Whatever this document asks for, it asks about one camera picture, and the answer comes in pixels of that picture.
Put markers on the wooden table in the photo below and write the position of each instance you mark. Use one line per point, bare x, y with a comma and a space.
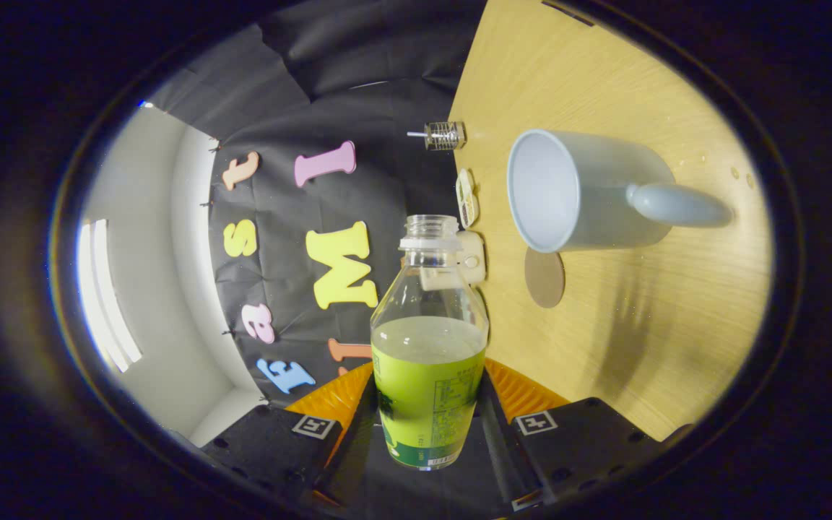
640, 325

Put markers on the clear juice bottle green label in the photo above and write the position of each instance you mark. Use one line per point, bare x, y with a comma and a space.
427, 390

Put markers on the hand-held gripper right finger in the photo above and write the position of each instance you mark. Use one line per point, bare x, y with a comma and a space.
589, 440

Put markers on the round brown coaster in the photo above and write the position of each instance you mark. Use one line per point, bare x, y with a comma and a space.
544, 282

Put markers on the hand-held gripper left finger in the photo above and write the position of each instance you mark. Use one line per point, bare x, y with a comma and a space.
271, 448

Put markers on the white divided dish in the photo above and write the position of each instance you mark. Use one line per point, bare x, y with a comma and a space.
466, 198

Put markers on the long ceiling light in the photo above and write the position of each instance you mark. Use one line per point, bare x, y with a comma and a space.
102, 289

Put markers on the cream toaster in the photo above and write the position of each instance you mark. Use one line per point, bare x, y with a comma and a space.
474, 261

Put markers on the clear glass tumbler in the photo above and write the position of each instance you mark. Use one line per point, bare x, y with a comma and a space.
446, 136

